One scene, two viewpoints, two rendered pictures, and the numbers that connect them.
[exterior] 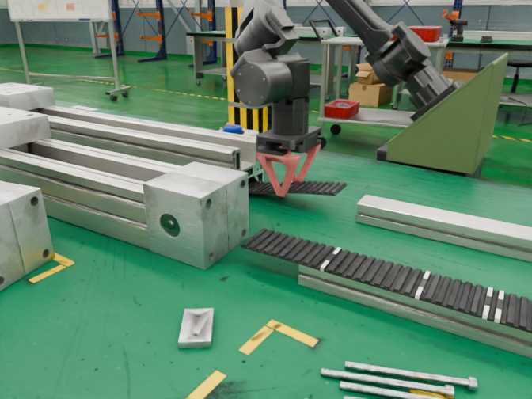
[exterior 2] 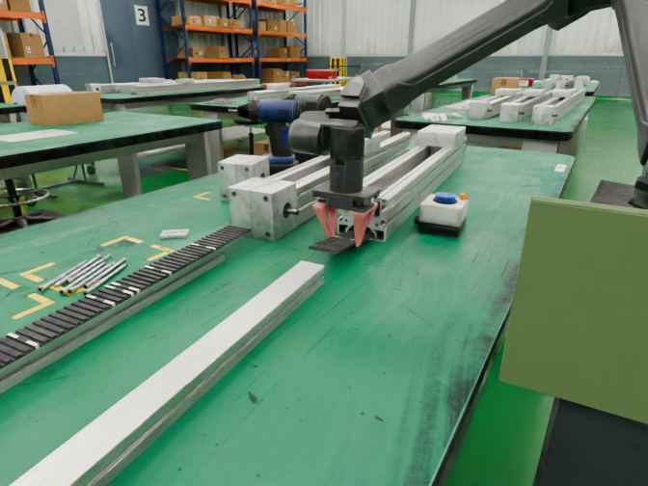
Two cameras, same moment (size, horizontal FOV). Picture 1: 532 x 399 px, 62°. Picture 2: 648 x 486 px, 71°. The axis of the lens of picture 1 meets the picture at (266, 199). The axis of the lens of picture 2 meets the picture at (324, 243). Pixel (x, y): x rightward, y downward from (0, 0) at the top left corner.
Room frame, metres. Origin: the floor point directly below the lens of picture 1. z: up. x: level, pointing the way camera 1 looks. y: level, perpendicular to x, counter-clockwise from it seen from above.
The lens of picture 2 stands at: (0.58, -0.78, 1.10)
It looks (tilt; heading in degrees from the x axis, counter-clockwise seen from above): 22 degrees down; 86
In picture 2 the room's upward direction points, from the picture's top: straight up
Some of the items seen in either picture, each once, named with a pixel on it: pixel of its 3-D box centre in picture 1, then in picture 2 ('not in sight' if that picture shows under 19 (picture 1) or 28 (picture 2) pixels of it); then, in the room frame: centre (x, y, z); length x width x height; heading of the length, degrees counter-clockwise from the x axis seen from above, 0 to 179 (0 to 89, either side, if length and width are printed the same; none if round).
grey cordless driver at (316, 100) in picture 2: not in sight; (301, 128); (0.62, 0.72, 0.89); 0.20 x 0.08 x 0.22; 144
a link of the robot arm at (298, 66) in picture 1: (288, 78); (343, 141); (0.67, -0.03, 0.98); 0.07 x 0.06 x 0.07; 144
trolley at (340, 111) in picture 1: (375, 85); not in sight; (3.71, -0.90, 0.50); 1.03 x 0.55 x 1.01; 67
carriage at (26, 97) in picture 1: (13, 102); (441, 140); (1.04, 0.59, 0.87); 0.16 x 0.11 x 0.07; 60
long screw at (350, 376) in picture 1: (385, 381); (106, 272); (0.28, -0.10, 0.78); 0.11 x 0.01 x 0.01; 77
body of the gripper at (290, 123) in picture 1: (290, 119); (346, 178); (0.67, -0.04, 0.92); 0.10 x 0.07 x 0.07; 150
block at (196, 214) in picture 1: (204, 208); (269, 208); (0.53, 0.08, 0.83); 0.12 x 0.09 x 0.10; 150
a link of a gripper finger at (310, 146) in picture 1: (293, 161); (352, 219); (0.68, -0.04, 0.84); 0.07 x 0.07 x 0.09; 60
